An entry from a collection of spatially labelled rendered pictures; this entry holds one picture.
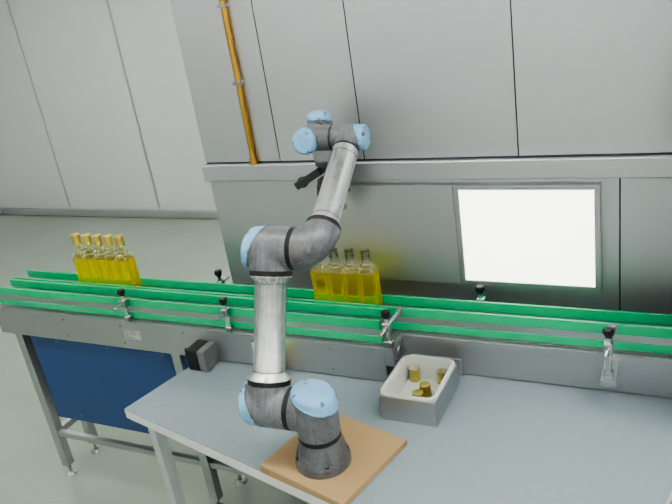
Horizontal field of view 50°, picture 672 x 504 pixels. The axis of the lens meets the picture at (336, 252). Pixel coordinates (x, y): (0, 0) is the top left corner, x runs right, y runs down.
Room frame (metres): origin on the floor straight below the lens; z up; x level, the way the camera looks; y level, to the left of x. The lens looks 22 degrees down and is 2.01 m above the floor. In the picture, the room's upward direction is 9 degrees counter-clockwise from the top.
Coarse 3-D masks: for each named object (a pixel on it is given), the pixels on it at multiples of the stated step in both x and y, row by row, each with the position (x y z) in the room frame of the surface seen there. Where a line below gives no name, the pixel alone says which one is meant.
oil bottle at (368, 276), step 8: (360, 272) 2.11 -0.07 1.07; (368, 272) 2.10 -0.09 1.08; (376, 272) 2.12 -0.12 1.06; (360, 280) 2.11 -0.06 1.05; (368, 280) 2.10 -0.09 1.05; (376, 280) 2.11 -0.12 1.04; (360, 288) 2.11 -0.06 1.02; (368, 288) 2.10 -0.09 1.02; (376, 288) 2.11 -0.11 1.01; (360, 296) 2.12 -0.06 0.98; (368, 296) 2.10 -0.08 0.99; (376, 296) 2.10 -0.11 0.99; (376, 304) 2.09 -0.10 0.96
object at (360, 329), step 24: (0, 288) 2.79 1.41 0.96; (96, 312) 2.54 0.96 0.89; (120, 312) 2.48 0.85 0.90; (144, 312) 2.43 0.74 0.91; (168, 312) 2.37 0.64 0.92; (192, 312) 2.32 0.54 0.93; (216, 312) 2.26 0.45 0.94; (240, 312) 2.21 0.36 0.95; (288, 312) 2.13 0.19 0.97; (336, 336) 2.04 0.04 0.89; (360, 336) 2.00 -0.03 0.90
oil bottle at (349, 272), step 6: (354, 264) 2.14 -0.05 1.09; (342, 270) 2.14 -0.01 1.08; (348, 270) 2.13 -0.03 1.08; (354, 270) 2.12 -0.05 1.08; (342, 276) 2.14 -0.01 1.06; (348, 276) 2.13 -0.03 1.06; (354, 276) 2.12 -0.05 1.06; (348, 282) 2.13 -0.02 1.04; (354, 282) 2.12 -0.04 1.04; (348, 288) 2.13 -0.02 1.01; (354, 288) 2.12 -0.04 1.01; (348, 294) 2.13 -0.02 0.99; (354, 294) 2.12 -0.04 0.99; (348, 300) 2.14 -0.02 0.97; (354, 300) 2.13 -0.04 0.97; (360, 300) 2.12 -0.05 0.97
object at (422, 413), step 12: (456, 360) 1.93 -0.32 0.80; (456, 372) 1.86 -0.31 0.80; (456, 384) 1.85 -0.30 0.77; (384, 396) 1.76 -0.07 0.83; (444, 396) 1.75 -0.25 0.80; (384, 408) 1.76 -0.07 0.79; (396, 408) 1.74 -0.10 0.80; (408, 408) 1.72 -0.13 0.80; (420, 408) 1.70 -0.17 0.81; (432, 408) 1.68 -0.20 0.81; (444, 408) 1.75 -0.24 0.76; (396, 420) 1.74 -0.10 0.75; (408, 420) 1.72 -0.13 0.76; (420, 420) 1.70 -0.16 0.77; (432, 420) 1.69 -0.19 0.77
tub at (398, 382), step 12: (408, 360) 1.93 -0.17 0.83; (420, 360) 1.92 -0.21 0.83; (432, 360) 1.90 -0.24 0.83; (444, 360) 1.88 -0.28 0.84; (396, 372) 1.86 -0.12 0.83; (408, 372) 1.93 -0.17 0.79; (420, 372) 1.92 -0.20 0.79; (432, 372) 1.90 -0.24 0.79; (384, 384) 1.80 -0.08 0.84; (396, 384) 1.85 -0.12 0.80; (408, 384) 1.89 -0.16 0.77; (432, 384) 1.87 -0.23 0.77; (444, 384) 1.76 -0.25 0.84; (396, 396) 1.73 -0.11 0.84; (408, 396) 1.72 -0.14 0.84; (432, 396) 1.70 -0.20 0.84
